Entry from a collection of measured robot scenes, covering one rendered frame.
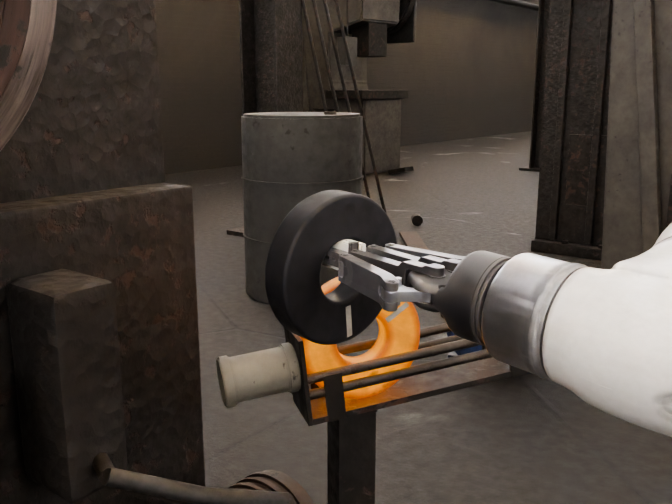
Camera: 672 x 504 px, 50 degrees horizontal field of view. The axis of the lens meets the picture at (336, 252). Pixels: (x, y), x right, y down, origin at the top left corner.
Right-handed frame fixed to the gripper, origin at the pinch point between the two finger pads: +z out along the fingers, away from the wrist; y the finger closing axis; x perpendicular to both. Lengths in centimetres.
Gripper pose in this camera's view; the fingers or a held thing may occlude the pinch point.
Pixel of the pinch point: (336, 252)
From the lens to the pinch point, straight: 71.9
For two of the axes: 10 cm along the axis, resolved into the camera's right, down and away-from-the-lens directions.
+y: 7.3, -1.5, 6.6
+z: -6.8, -2.1, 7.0
